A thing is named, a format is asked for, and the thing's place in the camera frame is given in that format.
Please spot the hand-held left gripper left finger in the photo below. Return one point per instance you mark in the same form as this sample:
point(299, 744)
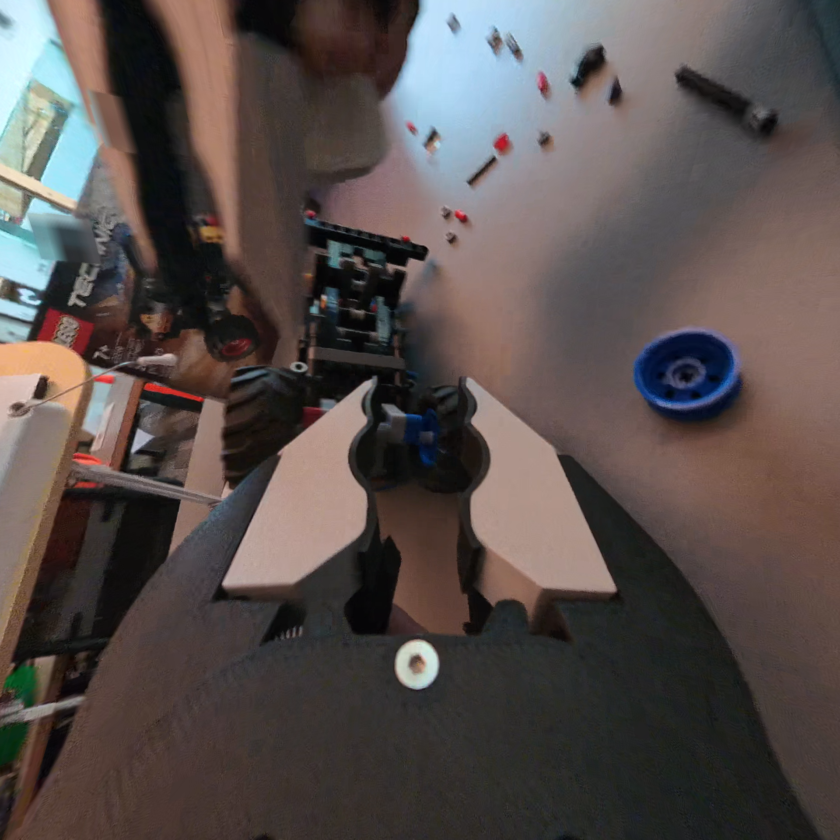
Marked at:
point(302, 518)

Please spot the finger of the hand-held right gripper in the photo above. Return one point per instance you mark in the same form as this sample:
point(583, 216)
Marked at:
point(216, 131)
point(82, 46)

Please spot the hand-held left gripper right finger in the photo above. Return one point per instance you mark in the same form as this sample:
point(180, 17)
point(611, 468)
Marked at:
point(531, 518)

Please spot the black toy wheel red rim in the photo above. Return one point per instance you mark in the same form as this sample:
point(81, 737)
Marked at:
point(262, 420)

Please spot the black toy wheel blue rim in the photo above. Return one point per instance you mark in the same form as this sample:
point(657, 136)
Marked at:
point(453, 420)

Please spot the toy brick monster truck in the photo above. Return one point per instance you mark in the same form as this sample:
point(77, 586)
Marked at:
point(354, 308)

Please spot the grey desk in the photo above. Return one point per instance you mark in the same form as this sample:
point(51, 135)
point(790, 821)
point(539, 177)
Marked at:
point(590, 229)

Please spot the small black connector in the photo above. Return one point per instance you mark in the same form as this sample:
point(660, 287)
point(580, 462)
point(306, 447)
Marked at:
point(431, 140)

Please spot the short black axle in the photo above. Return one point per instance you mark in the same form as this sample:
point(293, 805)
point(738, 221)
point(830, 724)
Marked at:
point(482, 170)

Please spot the orange plastic piece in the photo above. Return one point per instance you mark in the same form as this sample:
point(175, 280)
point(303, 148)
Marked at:
point(170, 394)

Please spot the red round stud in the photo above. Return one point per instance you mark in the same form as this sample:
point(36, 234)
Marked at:
point(502, 142)

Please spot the printed toy truck box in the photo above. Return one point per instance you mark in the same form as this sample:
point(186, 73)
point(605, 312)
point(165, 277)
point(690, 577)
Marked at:
point(85, 308)

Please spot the raised white wooden-edged platform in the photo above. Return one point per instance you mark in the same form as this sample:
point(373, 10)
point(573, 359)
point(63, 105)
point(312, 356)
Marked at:
point(26, 492)

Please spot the small black brick piece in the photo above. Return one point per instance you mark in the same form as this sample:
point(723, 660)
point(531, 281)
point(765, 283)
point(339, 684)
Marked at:
point(615, 90)
point(587, 65)

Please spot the black axle with grey bushing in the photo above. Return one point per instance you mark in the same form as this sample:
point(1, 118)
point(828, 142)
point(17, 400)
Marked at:
point(722, 98)

